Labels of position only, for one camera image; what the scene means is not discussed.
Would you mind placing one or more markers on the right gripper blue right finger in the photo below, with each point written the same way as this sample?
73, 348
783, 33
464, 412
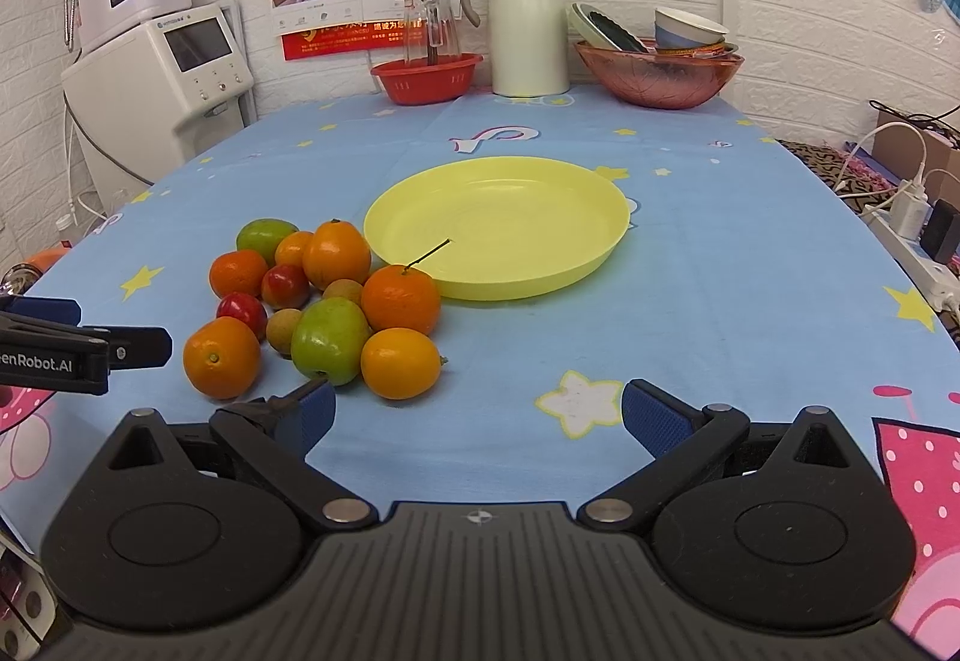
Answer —
686, 445

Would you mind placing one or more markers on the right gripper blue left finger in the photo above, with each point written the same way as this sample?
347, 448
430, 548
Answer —
269, 438

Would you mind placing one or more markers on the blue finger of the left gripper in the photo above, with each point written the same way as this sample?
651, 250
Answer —
53, 310

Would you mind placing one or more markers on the light green apple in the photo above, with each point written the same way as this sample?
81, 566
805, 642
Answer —
329, 339

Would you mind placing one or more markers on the red tomato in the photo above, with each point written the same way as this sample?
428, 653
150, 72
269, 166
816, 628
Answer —
245, 308

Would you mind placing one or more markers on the red yellow plum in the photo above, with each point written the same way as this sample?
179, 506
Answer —
285, 286

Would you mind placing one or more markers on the round mandarin orange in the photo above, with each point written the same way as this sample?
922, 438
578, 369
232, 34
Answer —
238, 272

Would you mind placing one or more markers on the orange with long stem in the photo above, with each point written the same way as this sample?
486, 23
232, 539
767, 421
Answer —
402, 296

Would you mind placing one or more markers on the small orange kumquat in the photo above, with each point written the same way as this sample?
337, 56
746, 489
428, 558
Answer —
293, 248

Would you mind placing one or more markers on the large pear-shaped orange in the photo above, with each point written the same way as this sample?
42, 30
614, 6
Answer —
336, 251

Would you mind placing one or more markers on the dark green mango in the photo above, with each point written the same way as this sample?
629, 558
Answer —
264, 236

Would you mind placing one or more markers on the blue star-print tablecloth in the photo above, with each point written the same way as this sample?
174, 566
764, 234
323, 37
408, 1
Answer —
741, 279

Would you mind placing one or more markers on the white machine with screen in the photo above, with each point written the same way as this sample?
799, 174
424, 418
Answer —
156, 97

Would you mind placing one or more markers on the yellow plastic plate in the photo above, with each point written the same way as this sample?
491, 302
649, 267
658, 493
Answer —
499, 228

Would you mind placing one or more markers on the white power strip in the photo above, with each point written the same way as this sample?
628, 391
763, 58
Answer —
936, 282

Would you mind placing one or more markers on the black power adapter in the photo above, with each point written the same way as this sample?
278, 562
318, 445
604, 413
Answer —
940, 236

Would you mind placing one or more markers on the pink glass bowl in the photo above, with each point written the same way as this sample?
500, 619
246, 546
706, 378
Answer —
658, 81

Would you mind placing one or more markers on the cardboard box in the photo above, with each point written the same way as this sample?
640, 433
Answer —
897, 150

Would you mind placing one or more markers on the red plastic basket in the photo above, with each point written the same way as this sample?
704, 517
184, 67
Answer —
420, 82

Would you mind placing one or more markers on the white blue ceramic bowl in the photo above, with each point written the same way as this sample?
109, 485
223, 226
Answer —
679, 30

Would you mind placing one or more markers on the green-rimmed plate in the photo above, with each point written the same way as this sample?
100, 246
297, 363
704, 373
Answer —
601, 31

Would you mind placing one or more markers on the clear glass bottle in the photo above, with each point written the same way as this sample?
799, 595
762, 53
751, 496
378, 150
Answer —
429, 32

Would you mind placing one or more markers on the white thermos jug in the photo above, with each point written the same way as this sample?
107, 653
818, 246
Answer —
528, 44

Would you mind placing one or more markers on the white charger with cable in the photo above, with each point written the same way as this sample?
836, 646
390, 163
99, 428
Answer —
906, 206

